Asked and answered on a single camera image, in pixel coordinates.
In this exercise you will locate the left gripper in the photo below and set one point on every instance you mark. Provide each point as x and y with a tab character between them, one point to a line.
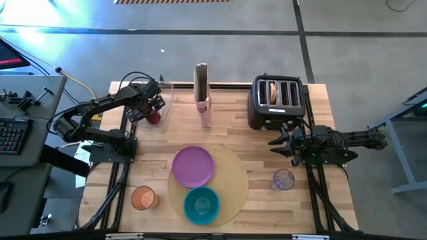
145	104

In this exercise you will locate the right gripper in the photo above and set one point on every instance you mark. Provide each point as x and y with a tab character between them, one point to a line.
298	148

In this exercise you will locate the small red round object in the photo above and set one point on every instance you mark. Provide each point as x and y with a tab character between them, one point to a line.
153	117

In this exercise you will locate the pink strawberry yogurt cereal box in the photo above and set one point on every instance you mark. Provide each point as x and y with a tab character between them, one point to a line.
203	110

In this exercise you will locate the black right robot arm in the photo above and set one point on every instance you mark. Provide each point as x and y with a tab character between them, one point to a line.
360	138

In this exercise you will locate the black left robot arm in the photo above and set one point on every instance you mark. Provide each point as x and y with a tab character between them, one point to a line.
100	103

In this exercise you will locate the clear plastic container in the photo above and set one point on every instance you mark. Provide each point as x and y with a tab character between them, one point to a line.
168	100

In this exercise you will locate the black four-slot toaster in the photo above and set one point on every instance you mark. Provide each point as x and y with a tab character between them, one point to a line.
277	116

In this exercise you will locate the clear drinking glass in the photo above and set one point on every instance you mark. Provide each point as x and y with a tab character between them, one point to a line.
283	179

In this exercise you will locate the brown bagel half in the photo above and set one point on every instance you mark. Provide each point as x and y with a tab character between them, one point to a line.
273	93

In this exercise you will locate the round yellow woven placemat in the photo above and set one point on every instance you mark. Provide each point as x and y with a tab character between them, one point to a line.
230	180

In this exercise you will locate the purple plate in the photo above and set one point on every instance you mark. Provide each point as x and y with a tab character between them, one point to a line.
193	166

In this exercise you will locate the orange faceted plastic cup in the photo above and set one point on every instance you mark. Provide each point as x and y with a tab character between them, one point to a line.
143	198

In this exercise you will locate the white paper sheet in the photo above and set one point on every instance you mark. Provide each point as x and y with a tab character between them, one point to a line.
80	180

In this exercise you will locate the black flat bar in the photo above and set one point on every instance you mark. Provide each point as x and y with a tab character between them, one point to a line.
63	160

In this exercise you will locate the teal bowl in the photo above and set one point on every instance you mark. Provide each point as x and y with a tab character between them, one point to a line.
201	205

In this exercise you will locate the black backlit keyboard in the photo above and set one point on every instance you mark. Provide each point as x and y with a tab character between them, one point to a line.
13	136

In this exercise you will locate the gray desk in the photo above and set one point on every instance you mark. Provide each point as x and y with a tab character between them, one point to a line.
20	173

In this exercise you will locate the black device with green light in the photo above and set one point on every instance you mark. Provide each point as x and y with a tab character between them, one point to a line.
422	110

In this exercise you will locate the black computer monitor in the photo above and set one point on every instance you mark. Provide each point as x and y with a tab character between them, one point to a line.
10	56

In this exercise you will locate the small silver metal fitting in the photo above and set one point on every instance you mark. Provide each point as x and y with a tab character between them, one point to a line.
45	219

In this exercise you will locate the black computer mouse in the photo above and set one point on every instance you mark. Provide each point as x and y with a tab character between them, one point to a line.
5	196

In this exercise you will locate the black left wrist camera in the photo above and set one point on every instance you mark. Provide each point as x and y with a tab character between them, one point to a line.
151	88

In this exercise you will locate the black aluminium table frame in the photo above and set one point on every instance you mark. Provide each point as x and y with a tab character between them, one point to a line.
230	86

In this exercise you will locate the silver bracket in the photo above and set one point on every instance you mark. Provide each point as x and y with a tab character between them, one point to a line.
310	237
123	236

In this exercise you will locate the gray metal table frame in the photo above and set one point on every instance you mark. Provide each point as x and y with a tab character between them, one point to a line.
400	156

